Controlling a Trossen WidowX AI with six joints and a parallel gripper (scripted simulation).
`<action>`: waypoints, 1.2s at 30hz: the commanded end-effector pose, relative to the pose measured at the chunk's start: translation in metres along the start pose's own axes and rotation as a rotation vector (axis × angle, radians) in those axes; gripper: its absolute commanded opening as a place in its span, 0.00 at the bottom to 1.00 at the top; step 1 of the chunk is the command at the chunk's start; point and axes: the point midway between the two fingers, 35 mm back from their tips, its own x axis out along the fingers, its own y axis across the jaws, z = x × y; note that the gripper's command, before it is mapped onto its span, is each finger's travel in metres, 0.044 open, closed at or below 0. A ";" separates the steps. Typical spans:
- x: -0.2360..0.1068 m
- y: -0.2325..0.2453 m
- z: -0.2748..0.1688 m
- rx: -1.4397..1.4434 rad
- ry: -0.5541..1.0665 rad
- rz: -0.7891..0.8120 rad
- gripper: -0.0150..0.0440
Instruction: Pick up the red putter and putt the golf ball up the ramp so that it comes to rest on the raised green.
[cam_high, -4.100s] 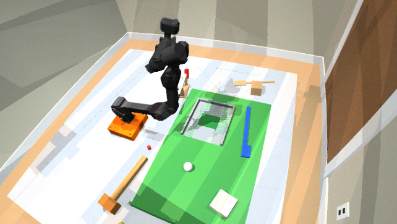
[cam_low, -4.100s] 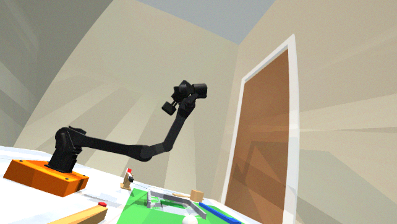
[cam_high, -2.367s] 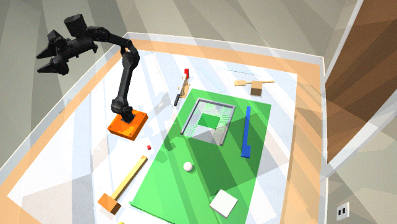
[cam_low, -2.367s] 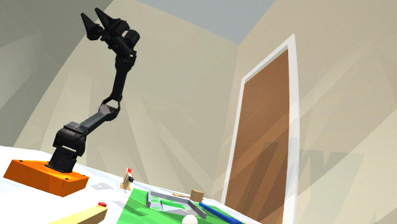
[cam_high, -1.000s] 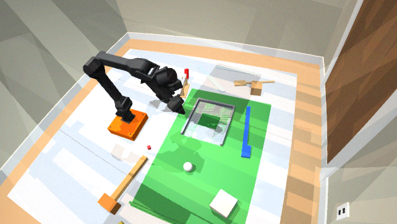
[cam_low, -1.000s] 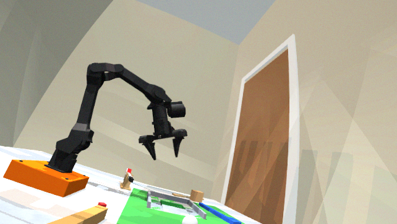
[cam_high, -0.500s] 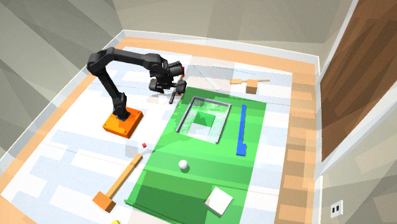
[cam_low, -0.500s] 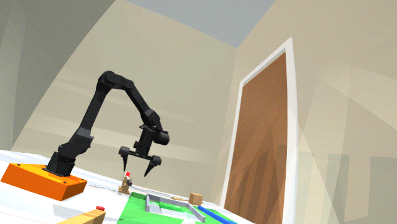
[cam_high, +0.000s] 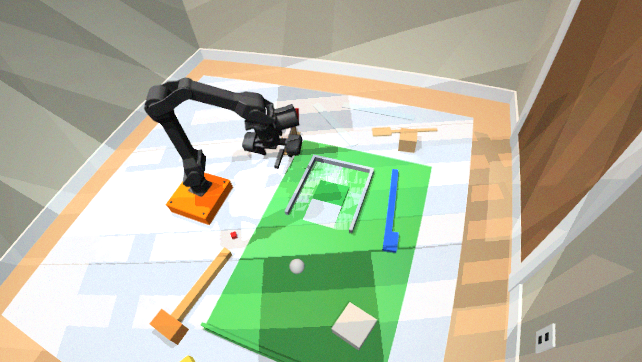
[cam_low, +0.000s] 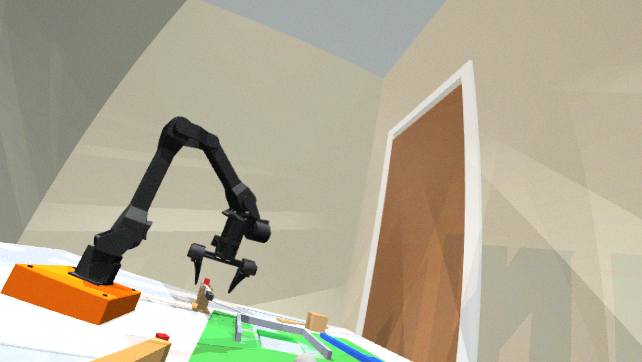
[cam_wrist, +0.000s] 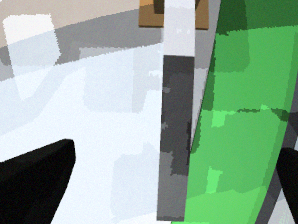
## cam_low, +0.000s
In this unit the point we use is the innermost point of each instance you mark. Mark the green flat mat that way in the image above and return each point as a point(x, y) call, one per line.
point(217, 344)

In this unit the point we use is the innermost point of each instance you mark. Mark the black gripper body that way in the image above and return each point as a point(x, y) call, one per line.
point(226, 250)

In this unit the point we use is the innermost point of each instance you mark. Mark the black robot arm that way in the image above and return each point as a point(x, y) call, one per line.
point(100, 263)

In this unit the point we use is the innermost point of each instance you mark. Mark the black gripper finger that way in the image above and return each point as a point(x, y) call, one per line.
point(237, 279)
point(197, 267)

